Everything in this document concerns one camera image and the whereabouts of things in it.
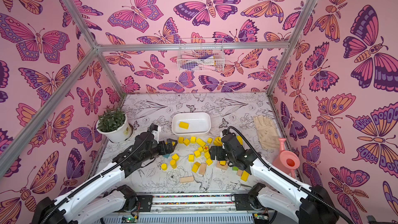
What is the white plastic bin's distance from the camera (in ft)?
3.12

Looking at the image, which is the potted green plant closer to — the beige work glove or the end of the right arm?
the end of the right arm

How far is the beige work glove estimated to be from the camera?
3.09 ft

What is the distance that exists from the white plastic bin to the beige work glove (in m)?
0.33
